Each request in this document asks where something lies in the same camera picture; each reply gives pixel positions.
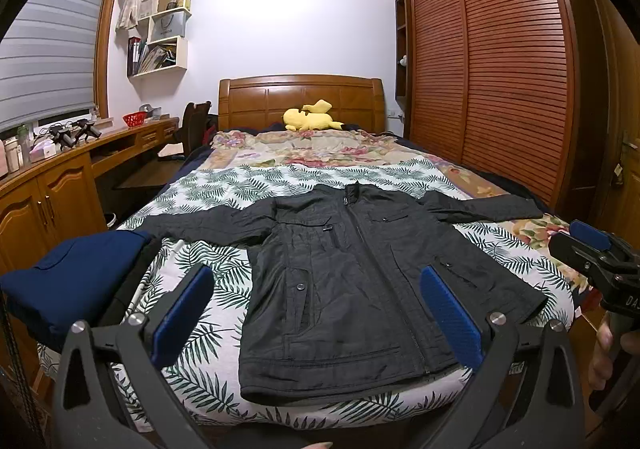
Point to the black jacket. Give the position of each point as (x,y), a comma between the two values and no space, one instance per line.
(336,311)

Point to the dark wooden chair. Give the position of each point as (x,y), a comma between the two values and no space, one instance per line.
(183,141)

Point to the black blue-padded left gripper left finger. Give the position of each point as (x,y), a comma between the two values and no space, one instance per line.
(88,408)

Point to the wooden desk with cabinets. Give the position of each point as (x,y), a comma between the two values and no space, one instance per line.
(78,191)

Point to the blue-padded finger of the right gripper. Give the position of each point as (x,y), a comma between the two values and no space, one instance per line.
(595,238)

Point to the wooden room door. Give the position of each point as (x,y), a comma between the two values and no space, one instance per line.
(616,206)

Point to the floral quilt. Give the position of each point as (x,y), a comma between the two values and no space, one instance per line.
(341,148)

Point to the red basket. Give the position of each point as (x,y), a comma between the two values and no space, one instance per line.
(134,119)

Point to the wooden louvered wardrobe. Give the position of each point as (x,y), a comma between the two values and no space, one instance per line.
(518,88)

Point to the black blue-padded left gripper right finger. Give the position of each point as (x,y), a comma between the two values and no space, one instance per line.
(524,391)

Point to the person's right hand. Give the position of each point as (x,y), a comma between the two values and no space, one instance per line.
(601,364)

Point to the black handheld devices on desk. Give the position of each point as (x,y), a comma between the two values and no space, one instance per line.
(67,136)

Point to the folded navy blue garment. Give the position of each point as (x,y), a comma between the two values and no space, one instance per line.
(72,280)

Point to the wooden bed headboard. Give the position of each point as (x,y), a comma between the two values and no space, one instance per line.
(258,102)

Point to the yellow plush toy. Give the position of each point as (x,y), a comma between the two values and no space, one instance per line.
(311,117)

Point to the white wall shelf unit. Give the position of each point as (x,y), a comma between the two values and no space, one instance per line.
(160,45)

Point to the pink tissue box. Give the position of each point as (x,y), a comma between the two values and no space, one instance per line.
(43,150)

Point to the fern print white blanket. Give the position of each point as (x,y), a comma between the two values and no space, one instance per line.
(205,377)

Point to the grey window blind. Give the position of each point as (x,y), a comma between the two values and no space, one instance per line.
(47,61)

